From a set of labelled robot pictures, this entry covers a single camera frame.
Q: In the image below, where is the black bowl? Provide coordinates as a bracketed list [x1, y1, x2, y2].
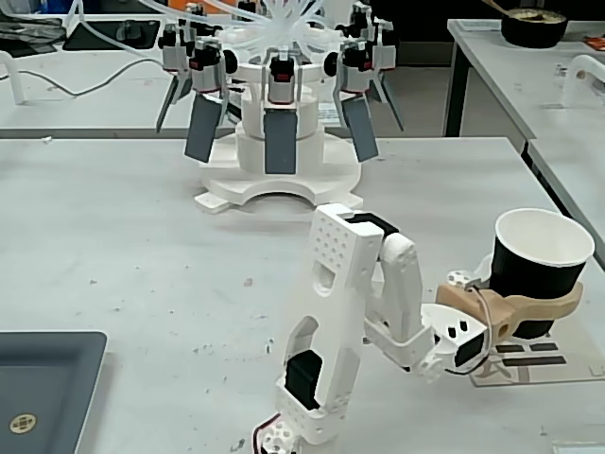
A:
[500, 8, 569, 48]

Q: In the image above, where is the white arch stand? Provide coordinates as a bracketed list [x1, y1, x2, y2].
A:
[561, 54, 605, 113]
[0, 49, 27, 105]

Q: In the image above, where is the dark folded cloth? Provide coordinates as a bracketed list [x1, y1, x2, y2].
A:
[0, 11, 66, 59]

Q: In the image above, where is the gray plastic tray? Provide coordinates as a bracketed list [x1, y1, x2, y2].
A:
[0, 330, 109, 454]

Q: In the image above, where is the white side table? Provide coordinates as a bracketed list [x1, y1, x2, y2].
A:
[443, 17, 605, 275]

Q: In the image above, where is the gray dispenser paddle unit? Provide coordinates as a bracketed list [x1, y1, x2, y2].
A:
[154, 21, 195, 133]
[262, 46, 303, 176]
[182, 40, 237, 162]
[325, 40, 380, 163]
[352, 2, 406, 133]

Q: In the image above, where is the gray cable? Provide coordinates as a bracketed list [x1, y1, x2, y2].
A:
[18, 55, 165, 98]

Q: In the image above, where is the gripper servo cable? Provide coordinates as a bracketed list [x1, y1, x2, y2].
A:
[465, 282, 496, 377]

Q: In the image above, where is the white dispenser machine base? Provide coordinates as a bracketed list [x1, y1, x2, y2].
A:
[194, 61, 365, 214]

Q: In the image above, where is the black flat pad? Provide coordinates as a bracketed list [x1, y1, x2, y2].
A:
[62, 21, 163, 52]

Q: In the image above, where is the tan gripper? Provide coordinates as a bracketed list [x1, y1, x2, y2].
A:
[434, 253, 583, 341]

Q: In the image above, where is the clear tube bundle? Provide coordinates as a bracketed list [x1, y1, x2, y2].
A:
[70, 0, 341, 54]

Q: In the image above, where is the black paper cup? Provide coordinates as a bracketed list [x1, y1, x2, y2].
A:
[489, 207, 596, 341]

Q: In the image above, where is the white back table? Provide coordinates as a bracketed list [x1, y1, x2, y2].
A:
[0, 12, 455, 141]

